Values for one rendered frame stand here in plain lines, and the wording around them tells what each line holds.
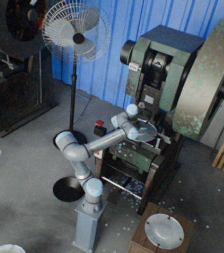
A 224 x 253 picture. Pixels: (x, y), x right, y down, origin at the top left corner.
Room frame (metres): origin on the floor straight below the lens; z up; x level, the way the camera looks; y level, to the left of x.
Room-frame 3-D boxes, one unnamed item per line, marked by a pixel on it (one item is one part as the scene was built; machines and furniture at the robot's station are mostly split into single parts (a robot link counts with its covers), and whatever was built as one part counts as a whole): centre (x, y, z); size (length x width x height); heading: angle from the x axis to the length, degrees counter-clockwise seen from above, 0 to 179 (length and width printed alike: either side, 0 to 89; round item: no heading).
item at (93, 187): (1.43, 0.05, 0.62); 0.13 x 0.12 x 0.14; 35
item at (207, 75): (2.06, -0.64, 1.33); 1.03 x 0.28 x 0.82; 155
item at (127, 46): (2.23, -0.08, 1.31); 0.22 x 0.12 x 0.22; 155
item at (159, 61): (2.11, -0.29, 1.27); 0.21 x 0.12 x 0.34; 155
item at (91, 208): (1.43, 0.04, 0.50); 0.15 x 0.15 x 0.10
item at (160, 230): (1.39, -0.52, 0.35); 0.29 x 0.29 x 0.01
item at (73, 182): (1.86, 0.29, 0.04); 0.30 x 0.30 x 0.07
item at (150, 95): (2.07, -0.28, 1.04); 0.17 x 0.15 x 0.30; 155
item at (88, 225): (1.43, 0.04, 0.23); 0.19 x 0.19 x 0.45; 71
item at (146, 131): (2.00, -0.24, 0.78); 0.29 x 0.29 x 0.01
